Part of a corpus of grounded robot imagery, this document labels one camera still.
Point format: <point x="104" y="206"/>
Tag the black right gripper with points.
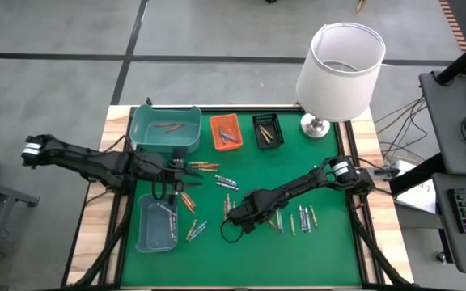
<point x="245" y="210"/>

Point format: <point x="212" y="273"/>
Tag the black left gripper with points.
<point x="164" y="171"/>

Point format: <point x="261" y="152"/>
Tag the orange-yellow crayon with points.
<point x="208" y="170"/>

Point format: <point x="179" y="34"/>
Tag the large teal plastic bin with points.
<point x="184" y="141"/>

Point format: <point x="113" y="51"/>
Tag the pale blue crayon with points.
<point x="174" y="226"/>
<point x="166" y="208"/>
<point x="171" y="226"/>

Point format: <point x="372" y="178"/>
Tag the yellow-wrapped green crayon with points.
<point x="292" y="225"/>
<point x="264" y="134"/>

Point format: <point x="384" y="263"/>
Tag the yellow crayon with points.
<point x="314" y="216"/>
<point x="191" y="229"/>
<point x="269" y="132"/>

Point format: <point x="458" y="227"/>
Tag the small blue-grey plastic bin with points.
<point x="152" y="234"/>

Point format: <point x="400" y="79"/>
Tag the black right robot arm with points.
<point x="297" y="184"/>

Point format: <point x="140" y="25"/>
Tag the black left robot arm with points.
<point x="87" y="161"/>

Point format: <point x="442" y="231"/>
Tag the crayons at far right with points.
<point x="302" y="218"/>
<point x="307" y="220"/>

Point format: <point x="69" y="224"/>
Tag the green table mat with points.
<point x="257" y="262"/>

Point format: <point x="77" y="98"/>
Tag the orange mesh basket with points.
<point x="235" y="121"/>

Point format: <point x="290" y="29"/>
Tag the black mesh basket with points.
<point x="279" y="141"/>

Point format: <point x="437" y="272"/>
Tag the white-shade silver table lamp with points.
<point x="338" y="81"/>

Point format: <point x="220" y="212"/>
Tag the white paper sheet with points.
<point x="417" y="200"/>

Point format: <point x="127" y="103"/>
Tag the black desk leg beam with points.
<point x="415" y="174"/>

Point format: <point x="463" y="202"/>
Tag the desk caster wheel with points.
<point x="442" y="257"/>

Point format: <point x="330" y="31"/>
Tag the grey side desk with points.
<point x="451" y="121"/>

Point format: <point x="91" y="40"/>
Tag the wooden stick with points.
<point x="361" y="5"/>

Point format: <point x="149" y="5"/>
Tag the black pole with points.
<point x="463" y="60"/>

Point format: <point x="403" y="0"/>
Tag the orange black striped strip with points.
<point x="453" y="24"/>

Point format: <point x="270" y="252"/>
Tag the black table frame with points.
<point x="249" y="109"/>

